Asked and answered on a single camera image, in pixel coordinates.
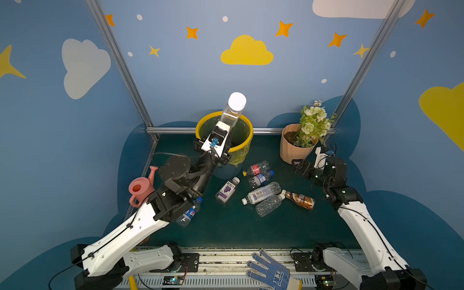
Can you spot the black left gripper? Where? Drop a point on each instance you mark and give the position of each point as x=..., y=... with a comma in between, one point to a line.
x=225, y=154

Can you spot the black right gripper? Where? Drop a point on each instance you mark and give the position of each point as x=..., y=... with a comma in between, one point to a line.
x=302, y=165

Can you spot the purple grape label bottle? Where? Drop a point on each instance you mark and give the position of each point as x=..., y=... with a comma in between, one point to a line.
x=225, y=193

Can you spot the white label large clear bottle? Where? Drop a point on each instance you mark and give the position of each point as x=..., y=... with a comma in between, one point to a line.
x=262, y=193

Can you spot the clear slim white cap bottle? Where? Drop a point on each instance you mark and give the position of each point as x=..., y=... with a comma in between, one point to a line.
x=234, y=108

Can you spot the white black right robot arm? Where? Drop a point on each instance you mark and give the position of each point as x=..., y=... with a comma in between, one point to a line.
x=386, y=269

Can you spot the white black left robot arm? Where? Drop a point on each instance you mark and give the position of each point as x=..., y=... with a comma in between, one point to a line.
x=107, y=262

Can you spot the yellow rimmed waste bin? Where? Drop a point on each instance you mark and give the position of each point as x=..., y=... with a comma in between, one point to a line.
x=242, y=134

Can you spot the brown tea bottle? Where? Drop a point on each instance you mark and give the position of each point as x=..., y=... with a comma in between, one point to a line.
x=299, y=199

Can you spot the red label yellow cap bottle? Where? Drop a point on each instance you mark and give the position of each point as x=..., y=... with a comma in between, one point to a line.
x=256, y=169

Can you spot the blue label small bottle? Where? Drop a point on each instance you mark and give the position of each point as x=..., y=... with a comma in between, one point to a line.
x=260, y=179

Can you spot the white green artificial flowers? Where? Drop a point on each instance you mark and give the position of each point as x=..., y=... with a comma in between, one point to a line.
x=314, y=125

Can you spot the blue cap pepsi bottle lower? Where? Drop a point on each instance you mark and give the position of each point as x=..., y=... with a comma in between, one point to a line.
x=186, y=218

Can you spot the pink watering can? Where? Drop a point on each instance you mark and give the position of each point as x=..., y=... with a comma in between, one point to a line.
x=141, y=188

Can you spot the blue dotted work glove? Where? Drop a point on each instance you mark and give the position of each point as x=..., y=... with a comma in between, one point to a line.
x=269, y=272

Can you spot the yellow toy shovel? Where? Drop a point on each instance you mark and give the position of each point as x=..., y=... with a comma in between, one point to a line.
x=132, y=283

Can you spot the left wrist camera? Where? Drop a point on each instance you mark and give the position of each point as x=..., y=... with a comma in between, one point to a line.
x=218, y=140

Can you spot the aluminium frame back bar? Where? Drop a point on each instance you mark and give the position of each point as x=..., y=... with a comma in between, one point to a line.
x=189, y=130

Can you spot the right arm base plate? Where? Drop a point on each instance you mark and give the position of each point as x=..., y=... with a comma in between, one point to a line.
x=303, y=263

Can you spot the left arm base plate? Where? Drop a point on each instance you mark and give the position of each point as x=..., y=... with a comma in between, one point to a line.
x=189, y=262

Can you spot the aluminium front rail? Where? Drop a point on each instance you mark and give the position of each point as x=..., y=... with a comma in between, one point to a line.
x=235, y=264

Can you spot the aluminium frame right post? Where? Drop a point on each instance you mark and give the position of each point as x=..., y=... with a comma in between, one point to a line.
x=376, y=45

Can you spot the aluminium frame post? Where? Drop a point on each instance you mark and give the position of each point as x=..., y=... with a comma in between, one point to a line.
x=376, y=45
x=106, y=31

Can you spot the aluminium frame left post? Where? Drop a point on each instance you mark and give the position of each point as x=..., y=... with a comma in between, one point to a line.
x=106, y=31

